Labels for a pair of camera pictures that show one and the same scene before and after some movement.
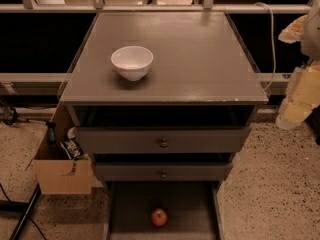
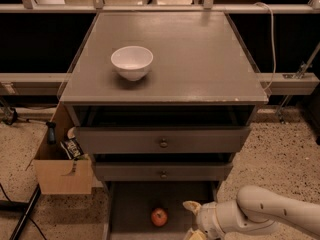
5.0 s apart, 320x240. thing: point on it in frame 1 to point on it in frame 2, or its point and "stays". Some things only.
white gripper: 312,39 to 206,216
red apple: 159,217 stays
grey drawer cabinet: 162,143 stays
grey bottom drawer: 192,210 stays
